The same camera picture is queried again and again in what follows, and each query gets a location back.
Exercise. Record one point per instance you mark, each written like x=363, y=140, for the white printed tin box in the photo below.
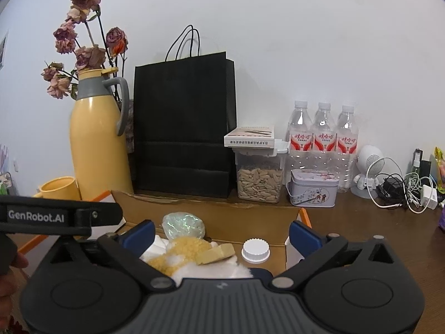
x=313, y=191

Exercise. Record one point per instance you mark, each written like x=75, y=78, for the clear seed container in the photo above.
x=259, y=181

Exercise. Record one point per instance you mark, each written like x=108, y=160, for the black paper bag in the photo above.
x=180, y=128

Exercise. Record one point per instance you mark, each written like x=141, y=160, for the purple flower wall sticker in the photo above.
x=3, y=156

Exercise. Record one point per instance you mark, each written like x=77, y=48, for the purple packet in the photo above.
x=442, y=219

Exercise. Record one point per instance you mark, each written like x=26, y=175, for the person's left hand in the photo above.
x=22, y=262

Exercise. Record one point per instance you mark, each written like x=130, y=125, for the small black box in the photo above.
x=425, y=172

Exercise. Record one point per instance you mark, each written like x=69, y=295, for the wall poster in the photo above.
x=3, y=50

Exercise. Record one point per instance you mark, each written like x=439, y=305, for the white robot-shaped speaker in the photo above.
x=368, y=160

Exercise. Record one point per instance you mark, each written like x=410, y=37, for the white book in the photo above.
x=248, y=137

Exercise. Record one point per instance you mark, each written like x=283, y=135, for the white charger adapter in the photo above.
x=429, y=197

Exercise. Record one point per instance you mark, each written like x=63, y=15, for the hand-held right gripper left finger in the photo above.
x=139, y=236

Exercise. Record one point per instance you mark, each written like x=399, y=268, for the orange cardboard box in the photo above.
x=208, y=212

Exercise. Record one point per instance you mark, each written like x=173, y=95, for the yellow thermos jug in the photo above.
x=97, y=146

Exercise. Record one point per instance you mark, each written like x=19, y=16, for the yellow mug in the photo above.
x=59, y=188

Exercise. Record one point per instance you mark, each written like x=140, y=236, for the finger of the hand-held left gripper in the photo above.
x=100, y=214

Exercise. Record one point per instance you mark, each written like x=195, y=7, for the white ribbed jar lid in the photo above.
x=255, y=248

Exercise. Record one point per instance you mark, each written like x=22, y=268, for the dried pink flowers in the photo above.
x=90, y=57

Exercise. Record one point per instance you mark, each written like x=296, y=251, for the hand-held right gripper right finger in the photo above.
x=304, y=240

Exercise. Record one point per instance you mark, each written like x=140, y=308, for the yellow packet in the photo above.
x=439, y=170

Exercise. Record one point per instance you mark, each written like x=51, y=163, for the iridescent plastic bag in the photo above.
x=184, y=228

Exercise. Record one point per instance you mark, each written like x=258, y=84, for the yellow and white plush toy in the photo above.
x=180, y=250

